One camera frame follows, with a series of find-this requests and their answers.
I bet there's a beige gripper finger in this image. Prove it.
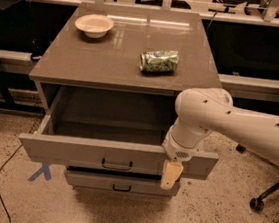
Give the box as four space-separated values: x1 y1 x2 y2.
160 160 184 190

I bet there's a blue tape cross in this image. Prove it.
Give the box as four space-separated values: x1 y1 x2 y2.
28 163 52 182

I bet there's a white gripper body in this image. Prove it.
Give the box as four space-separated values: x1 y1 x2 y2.
162 126 205 162

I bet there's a grey top drawer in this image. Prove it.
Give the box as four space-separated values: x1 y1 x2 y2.
15 81 226 184

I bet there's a grey drawer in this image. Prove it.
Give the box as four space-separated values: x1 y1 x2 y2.
15 81 226 184
65 170 181 197

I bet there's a grey drawer cabinet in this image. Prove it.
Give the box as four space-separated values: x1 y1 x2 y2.
16 0 234 204

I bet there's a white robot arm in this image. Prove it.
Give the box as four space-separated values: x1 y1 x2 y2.
160 88 279 190

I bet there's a white paper bowl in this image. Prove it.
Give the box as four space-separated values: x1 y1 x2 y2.
75 14 114 38

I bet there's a black floor cable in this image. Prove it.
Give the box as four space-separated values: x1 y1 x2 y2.
0 141 24 223

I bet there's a grey bottom drawer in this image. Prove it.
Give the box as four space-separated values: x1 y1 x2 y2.
65 170 181 197

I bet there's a crushed green soda can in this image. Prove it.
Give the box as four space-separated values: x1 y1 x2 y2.
139 50 179 73

